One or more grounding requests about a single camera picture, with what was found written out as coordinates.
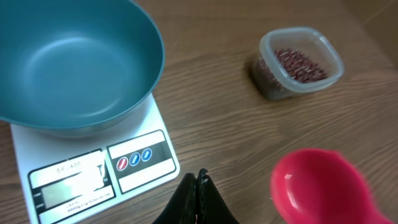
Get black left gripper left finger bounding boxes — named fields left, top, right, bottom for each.
left=153, top=173, right=197, bottom=224

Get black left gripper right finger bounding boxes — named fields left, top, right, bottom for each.
left=196, top=168, right=239, bottom=224

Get red measuring scoop blue handle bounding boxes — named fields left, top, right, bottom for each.
left=270, top=148, right=390, bottom=224

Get white digital kitchen scale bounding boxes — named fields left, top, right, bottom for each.
left=11, top=95, right=180, bottom=223

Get blue metal bowl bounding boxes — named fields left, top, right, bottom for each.
left=1, top=0, right=165, bottom=136

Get red beans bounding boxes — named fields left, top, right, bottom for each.
left=257, top=49, right=328, bottom=95

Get clear plastic container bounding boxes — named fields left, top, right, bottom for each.
left=251, top=27, right=345, bottom=100

